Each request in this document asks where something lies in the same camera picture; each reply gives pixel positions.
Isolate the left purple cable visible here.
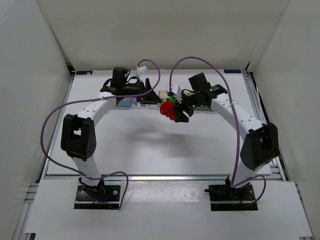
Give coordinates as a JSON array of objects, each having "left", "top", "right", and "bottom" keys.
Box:
[{"left": 39, "top": 59, "right": 161, "bottom": 210}]

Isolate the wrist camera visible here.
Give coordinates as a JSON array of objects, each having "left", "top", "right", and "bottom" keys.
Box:
[
  {"left": 166, "top": 84, "right": 182, "bottom": 102},
  {"left": 136, "top": 66, "right": 148, "bottom": 77}
]

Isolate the purple cable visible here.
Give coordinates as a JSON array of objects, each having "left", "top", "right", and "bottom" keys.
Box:
[
  {"left": 39, "top": 59, "right": 161, "bottom": 210},
  {"left": 168, "top": 56, "right": 267, "bottom": 202}
]

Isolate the red lego block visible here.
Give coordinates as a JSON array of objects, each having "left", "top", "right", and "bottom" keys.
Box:
[{"left": 159, "top": 100, "right": 176, "bottom": 121}]

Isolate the orange container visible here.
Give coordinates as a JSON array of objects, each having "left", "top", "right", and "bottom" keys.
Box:
[{"left": 158, "top": 89, "right": 196, "bottom": 109}]

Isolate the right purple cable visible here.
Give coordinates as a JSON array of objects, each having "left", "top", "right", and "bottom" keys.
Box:
[{"left": 168, "top": 56, "right": 267, "bottom": 202}]

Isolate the clear container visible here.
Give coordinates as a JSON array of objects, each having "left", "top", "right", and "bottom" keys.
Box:
[{"left": 132, "top": 97, "right": 159, "bottom": 108}]

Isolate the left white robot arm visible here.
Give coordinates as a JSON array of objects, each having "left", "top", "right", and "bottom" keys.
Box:
[{"left": 60, "top": 66, "right": 162, "bottom": 192}]

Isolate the grey container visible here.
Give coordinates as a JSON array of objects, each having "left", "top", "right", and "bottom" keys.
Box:
[{"left": 194, "top": 106, "right": 216, "bottom": 113}]

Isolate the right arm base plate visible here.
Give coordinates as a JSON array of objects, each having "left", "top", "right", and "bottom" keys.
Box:
[{"left": 204, "top": 183, "right": 258, "bottom": 212}]

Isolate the blue container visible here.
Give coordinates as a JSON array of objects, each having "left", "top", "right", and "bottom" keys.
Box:
[{"left": 116, "top": 97, "right": 133, "bottom": 108}]

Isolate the aluminium table rail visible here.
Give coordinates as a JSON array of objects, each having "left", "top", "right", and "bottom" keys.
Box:
[{"left": 44, "top": 174, "right": 231, "bottom": 181}]

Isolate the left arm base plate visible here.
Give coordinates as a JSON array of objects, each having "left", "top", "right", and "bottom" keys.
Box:
[{"left": 73, "top": 184, "right": 121, "bottom": 210}]

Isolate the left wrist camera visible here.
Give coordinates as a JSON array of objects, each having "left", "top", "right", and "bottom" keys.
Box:
[{"left": 136, "top": 66, "right": 148, "bottom": 77}]

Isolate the green lego block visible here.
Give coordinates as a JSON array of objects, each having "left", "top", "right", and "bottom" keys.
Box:
[{"left": 169, "top": 96, "right": 177, "bottom": 104}]

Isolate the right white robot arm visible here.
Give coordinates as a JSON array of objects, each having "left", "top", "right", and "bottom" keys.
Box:
[{"left": 175, "top": 72, "right": 280, "bottom": 189}]

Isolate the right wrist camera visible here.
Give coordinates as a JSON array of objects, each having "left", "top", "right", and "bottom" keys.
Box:
[{"left": 166, "top": 84, "right": 182, "bottom": 102}]

